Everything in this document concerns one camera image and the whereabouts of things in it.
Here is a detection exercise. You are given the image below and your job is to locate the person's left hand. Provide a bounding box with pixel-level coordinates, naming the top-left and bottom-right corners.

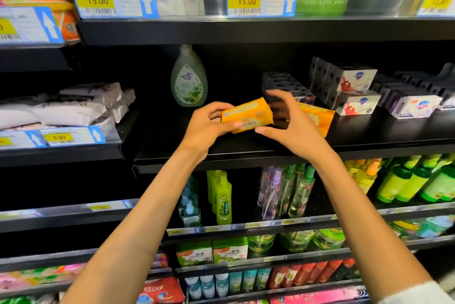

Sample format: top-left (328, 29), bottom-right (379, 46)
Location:
top-left (179, 101), bottom-right (243, 162)

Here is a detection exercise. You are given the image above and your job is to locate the person's right hand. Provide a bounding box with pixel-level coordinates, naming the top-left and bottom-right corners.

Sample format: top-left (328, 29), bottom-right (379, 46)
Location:
top-left (255, 89), bottom-right (335, 166)

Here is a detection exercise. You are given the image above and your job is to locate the yellow soap box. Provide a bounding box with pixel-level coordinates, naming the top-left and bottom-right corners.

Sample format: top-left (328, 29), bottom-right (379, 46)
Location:
top-left (299, 103), bottom-right (337, 138)
top-left (221, 97), bottom-right (274, 134)

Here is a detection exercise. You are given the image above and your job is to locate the pale green pump soap bottle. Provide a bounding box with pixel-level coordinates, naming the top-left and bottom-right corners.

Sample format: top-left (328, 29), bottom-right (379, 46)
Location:
top-left (171, 44), bottom-right (209, 108)

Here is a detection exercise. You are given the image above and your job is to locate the black store shelf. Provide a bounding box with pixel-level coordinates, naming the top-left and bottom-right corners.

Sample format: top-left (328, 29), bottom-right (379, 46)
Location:
top-left (77, 16), bottom-right (455, 304)
top-left (0, 41), bottom-right (172, 304)

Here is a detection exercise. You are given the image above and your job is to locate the person's left forearm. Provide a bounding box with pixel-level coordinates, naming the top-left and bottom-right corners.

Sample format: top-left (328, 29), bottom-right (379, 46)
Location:
top-left (60, 147), bottom-right (207, 304)

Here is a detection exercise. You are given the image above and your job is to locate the person's right forearm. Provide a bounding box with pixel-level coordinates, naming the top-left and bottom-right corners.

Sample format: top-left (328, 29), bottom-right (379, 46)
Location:
top-left (313, 150), bottom-right (452, 301)

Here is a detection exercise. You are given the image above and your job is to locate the strip of shelf price tags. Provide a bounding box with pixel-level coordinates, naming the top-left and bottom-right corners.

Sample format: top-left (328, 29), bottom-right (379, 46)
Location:
top-left (0, 6), bottom-right (65, 47)
top-left (0, 125), bottom-right (108, 150)

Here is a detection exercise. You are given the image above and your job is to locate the row of purple soap boxes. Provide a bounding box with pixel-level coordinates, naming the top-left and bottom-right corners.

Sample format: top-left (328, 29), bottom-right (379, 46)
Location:
top-left (262, 71), bottom-right (317, 105)

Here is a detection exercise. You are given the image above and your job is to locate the row of white red soap boxes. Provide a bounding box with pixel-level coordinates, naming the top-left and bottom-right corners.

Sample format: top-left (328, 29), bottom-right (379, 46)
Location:
top-left (309, 56), bottom-right (381, 116)

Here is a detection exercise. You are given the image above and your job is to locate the green lidded wipe tub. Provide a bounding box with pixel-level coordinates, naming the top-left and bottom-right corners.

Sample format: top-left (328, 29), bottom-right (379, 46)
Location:
top-left (247, 233), bottom-right (277, 253)
top-left (279, 229), bottom-right (316, 253)
top-left (311, 228), bottom-right (346, 250)

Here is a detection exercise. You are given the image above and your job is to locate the row of white pink soap boxes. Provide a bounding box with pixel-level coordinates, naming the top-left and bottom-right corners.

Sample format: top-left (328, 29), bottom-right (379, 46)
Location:
top-left (371, 64), bottom-right (455, 120)

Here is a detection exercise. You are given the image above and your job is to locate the green white box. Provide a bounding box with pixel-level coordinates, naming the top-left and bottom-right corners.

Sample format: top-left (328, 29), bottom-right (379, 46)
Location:
top-left (176, 240), bottom-right (213, 267)
top-left (212, 236), bottom-right (249, 264)

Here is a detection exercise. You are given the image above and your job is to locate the pile of white wipe packets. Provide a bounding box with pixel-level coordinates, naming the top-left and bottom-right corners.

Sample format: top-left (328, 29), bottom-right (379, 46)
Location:
top-left (0, 83), bottom-right (136, 131)

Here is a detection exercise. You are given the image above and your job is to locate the long pink packet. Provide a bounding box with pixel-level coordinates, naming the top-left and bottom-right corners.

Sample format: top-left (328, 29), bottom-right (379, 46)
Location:
top-left (269, 285), bottom-right (369, 304)

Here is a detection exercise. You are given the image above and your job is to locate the red snack packet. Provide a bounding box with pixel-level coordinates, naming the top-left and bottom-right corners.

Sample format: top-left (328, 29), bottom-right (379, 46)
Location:
top-left (137, 277), bottom-right (186, 304)

